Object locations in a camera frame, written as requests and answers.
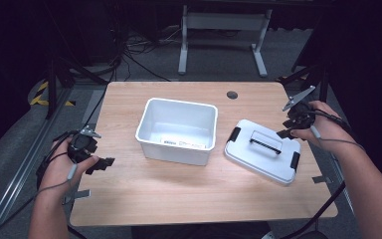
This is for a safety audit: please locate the person's left hand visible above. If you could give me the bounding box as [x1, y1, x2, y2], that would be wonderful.
[39, 137, 100, 199]

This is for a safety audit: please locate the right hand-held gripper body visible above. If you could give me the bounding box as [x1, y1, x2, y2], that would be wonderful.
[282, 85, 317, 130]

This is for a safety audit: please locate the thick black cable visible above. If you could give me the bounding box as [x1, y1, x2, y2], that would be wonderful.
[279, 180, 347, 239]

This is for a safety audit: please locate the white plastic storage box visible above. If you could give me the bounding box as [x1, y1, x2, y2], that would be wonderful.
[134, 97, 219, 167]

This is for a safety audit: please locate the white lid with black clips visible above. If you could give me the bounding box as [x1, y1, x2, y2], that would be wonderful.
[224, 119, 302, 186]

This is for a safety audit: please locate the grey cable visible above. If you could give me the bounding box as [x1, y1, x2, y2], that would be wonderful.
[309, 124, 368, 153]
[33, 162, 80, 204]

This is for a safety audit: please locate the grey tape strip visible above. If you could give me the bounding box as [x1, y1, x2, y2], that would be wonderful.
[311, 174, 333, 185]
[63, 188, 92, 204]

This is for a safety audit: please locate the bundle of floor cables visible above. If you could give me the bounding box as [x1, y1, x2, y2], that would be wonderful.
[110, 19, 183, 83]

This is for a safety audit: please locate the grey metal floor rail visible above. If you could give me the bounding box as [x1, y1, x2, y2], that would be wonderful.
[0, 87, 75, 239]

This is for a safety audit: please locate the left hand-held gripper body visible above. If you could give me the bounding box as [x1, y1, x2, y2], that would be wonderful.
[67, 124, 102, 164]

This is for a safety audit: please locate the white label sticker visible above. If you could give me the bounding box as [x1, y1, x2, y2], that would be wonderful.
[160, 136, 207, 149]

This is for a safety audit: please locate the person's right hand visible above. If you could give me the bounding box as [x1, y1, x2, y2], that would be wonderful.
[290, 100, 358, 155]

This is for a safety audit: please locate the yellow black hazard tape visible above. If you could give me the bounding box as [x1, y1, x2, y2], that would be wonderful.
[29, 81, 77, 108]

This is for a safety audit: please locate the grey metal desk frame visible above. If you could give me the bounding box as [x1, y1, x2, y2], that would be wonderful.
[177, 4, 274, 79]

